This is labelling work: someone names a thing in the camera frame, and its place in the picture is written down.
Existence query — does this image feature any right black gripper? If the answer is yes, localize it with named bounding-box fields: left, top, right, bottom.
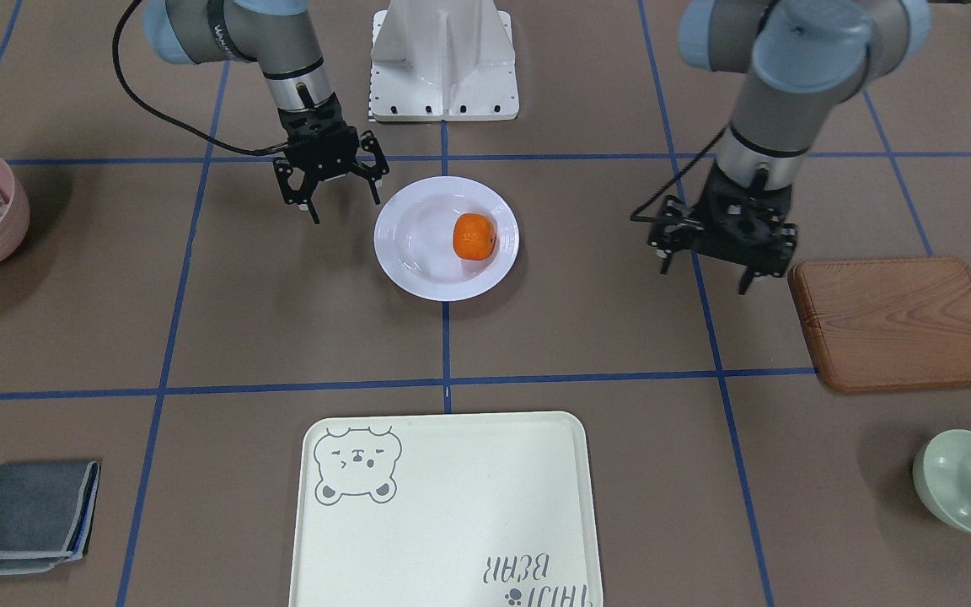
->
left=272, top=97, right=389, bottom=224

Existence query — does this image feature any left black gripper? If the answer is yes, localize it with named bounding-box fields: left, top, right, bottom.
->
left=647, top=164, right=798, bottom=296

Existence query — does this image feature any white round plate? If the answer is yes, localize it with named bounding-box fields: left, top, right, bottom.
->
left=373, top=176, right=521, bottom=301

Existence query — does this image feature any orange fruit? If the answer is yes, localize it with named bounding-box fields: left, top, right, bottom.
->
left=452, top=212, right=496, bottom=261

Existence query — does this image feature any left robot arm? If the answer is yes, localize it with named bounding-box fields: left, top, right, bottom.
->
left=630, top=1, right=932, bottom=293

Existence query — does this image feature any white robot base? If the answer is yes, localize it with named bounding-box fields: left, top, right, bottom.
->
left=367, top=1, right=520, bottom=123

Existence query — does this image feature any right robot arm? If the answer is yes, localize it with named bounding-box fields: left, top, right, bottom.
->
left=138, top=1, right=389, bottom=220

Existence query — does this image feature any brown wooden tray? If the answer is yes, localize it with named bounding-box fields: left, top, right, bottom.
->
left=787, top=256, right=971, bottom=395

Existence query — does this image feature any cream bear tray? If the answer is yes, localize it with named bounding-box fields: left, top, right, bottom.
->
left=288, top=411, right=605, bottom=606

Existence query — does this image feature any grey folded cloth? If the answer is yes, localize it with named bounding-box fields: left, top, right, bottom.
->
left=0, top=459, right=103, bottom=577

